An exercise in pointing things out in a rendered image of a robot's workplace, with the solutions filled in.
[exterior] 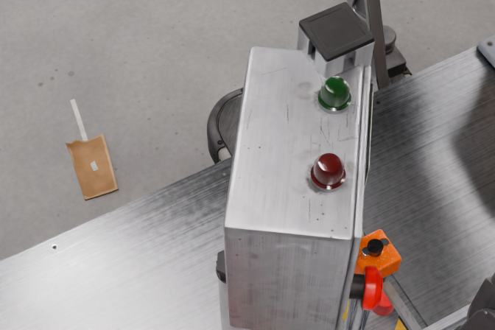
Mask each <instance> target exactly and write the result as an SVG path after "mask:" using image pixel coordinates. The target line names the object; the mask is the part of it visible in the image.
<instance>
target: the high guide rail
mask: <svg viewBox="0 0 495 330"><path fill-rule="evenodd" d="M470 305H471V304H469V305H468V306H465V307H463V308H462V309H460V310H458V311H456V312H454V313H452V314H451V315H449V316H447V317H445V318H443V319H442V320H439V321H438V322H436V323H433V324H432V325H431V326H428V327H426V328H425V329H423V330H447V329H450V328H451V327H453V326H455V325H457V324H458V323H461V322H463V321H464V320H466V319H467V313H468V308H469V307H470Z"/></svg>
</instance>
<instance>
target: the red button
mask: <svg viewBox="0 0 495 330"><path fill-rule="evenodd" d="M382 290H383V280H382V274H381V273H380V272H379V270H378V269H377V267H376V266H365V269H364V273H363V274H356V273H355V274H354V277H353V281H352V285H351V291H350V295H349V299H356V300H361V308H362V309H364V310H370V311H372V310H374V309H375V308H376V307H377V306H378V305H379V303H380V300H381V298H382Z"/></svg>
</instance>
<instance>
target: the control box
mask: <svg viewBox="0 0 495 330"><path fill-rule="evenodd" d="M352 60H353V58H352V57H349V58H347V59H344V64H343V71H342V72H340V73H339V74H335V75H334V76H333V77H341V78H343V79H344V80H345V81H346V82H347V83H348V84H349V87H350V94H351V105H350V107H349V109H348V110H347V111H346V112H344V113H341V114H337V115H332V114H329V113H326V112H324V111H323V110H321V109H320V107H319V105H318V103H317V95H318V93H319V91H320V89H321V85H322V84H323V82H324V81H325V80H327V79H328V78H327V79H325V78H323V76H322V75H321V73H320V72H319V71H318V70H317V68H316V67H315V52H312V53H311V54H310V55H307V54H306V53H305V52H304V51H300V50H291V49H276V48H267V47H258V46H254V47H252V48H251V50H250V51H249V55H248V60H247V69H246V74H245V83H244V88H243V94H242V103H241V108H240V113H239V122H238V128H237V132H236V141H235V147H234V156H233V161H232V166H231V175H230V180H229V186H228V195H227V200H226V205H225V214H224V220H223V224H222V225H223V237H224V250H225V274H226V286H227V298H228V321H229V324H230V326H233V327H237V328H244V329H257V330H335V329H336V330H342V329H343V324H344V322H345V319H346V315H347V311H348V300H349V295H350V291H351V285H352V281H353V277H354V271H355V267H356V263H357V257H358V253H359V247H360V243H361V239H362V237H363V236H364V231H363V229H362V221H363V208H364V194H365V169H366V155H367V142H368V117H369V103H370V89H371V82H372V79H373V76H372V75H371V67H370V66H365V67H364V65H363V64H359V65H357V66H355V65H354V64H353V63H352ZM329 78H330V77H329ZM325 153H333V154H335V155H337V156H339V157H340V158H341V159H342V160H343V163H344V166H345V168H344V169H345V173H346V176H345V183H344V185H343V187H342V188H341V189H339V190H338V191H336V192H331V193H325V192H321V191H319V190H317V189H316V188H315V187H314V186H313V185H312V183H311V180H310V172H311V168H312V167H313V165H314V163H315V160H316V158H317V157H318V156H320V155H322V154H325Z"/></svg>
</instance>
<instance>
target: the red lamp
mask: <svg viewBox="0 0 495 330"><path fill-rule="evenodd" d="M344 168H345V166H344V163H343V160H342V159H341V158H340V157H339V156H337V155H335V154H333V153H325V154H322V155H320V156H318V157H317V158H316V160H315V163H314V165H313V167H312V168H311V172H310V180H311V183H312V185H313V186H314V187H315V188H316V189H317V190H319V191H321V192H325V193H331V192H336V191H338V190H339V189H341V188H342V187H343V185H344V183H345V176H346V173H345V169H344Z"/></svg>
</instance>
